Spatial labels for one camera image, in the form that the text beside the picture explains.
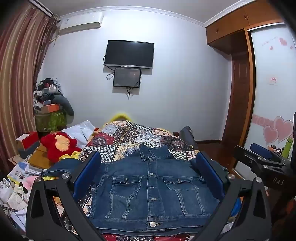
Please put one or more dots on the red plush toy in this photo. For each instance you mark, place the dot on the red plush toy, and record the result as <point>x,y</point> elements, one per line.
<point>59,144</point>

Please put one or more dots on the white wall air conditioner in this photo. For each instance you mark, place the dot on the white wall air conditioner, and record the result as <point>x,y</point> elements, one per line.
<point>81,22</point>

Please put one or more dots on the pile of clothes and boxes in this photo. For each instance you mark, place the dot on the pile of clothes and boxes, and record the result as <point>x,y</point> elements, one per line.
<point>50,107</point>

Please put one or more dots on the red box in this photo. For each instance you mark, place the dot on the red box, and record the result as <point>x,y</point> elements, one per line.
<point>26,140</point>

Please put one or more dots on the white sliding door with hearts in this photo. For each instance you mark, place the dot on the white sliding door with hearts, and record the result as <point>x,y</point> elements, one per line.
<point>274,99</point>

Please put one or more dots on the clutter of papers and bags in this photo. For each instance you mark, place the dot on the clutter of papers and bags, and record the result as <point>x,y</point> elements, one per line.
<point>16,187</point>

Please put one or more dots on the white shirt on bed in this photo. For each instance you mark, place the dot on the white shirt on bed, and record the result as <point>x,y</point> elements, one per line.
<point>80,132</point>

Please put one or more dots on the green bottle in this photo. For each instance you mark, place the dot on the green bottle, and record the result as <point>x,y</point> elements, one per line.
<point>286,149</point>

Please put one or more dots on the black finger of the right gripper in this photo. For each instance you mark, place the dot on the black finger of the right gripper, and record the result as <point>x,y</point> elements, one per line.
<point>247,157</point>

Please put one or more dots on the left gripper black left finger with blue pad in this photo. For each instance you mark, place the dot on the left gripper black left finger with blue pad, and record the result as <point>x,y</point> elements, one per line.
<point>43,221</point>

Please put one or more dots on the patchwork patterned bed quilt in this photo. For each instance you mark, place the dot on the patchwork patterned bed quilt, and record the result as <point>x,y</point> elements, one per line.
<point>120,139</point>

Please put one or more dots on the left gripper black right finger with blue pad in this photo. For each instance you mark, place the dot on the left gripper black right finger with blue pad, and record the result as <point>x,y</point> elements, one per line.
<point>243,211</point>

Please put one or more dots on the blue denim jacket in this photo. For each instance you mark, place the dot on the blue denim jacket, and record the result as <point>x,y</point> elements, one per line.
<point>150,193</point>

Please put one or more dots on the black wall television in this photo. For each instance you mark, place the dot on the black wall television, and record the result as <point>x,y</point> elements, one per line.
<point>120,53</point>

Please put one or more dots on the brown wooden wardrobe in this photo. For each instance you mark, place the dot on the brown wooden wardrobe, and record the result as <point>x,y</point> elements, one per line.
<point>227,32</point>

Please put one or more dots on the small black wall monitor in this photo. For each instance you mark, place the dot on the small black wall monitor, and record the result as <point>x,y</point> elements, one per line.
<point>127,77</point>

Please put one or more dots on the yellow orange blanket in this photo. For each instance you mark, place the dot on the yellow orange blanket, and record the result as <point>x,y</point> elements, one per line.
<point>117,117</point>

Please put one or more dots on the dark bag beside bed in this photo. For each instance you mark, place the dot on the dark bag beside bed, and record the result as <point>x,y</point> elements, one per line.
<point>186,135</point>

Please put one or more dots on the striped red curtain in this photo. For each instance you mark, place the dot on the striped red curtain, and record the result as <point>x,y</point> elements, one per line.
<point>25,36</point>

